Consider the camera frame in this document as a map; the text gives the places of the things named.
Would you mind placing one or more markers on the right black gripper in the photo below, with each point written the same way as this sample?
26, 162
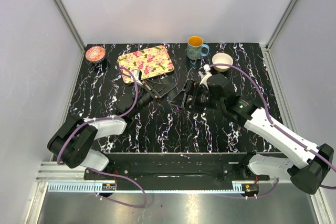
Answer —
192, 88

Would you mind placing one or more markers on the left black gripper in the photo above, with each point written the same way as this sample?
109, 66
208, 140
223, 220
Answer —
160, 89

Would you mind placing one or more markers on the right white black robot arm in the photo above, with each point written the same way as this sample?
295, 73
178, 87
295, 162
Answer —
305, 164

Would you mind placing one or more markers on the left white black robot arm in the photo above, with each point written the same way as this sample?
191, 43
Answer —
74, 139

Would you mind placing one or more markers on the floral yellow pink tray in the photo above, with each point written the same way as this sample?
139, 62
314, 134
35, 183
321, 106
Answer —
152, 62

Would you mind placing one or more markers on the blue mug orange inside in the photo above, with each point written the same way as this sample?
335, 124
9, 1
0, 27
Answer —
196, 49

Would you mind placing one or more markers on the cream white bowl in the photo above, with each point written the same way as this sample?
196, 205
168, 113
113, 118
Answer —
224, 59

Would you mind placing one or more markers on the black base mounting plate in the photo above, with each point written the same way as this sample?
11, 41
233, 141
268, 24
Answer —
223, 166

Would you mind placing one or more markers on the red patterned bowl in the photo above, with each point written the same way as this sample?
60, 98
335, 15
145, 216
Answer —
95, 54

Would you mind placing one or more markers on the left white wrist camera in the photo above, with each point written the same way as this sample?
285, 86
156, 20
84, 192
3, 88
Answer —
137, 76

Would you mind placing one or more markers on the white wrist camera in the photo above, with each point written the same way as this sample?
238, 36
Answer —
137, 76
206, 75

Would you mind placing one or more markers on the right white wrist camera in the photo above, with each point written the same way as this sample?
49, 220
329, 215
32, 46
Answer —
206, 75

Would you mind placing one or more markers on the white slotted cable duct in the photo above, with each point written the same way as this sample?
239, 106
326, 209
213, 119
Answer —
86, 187

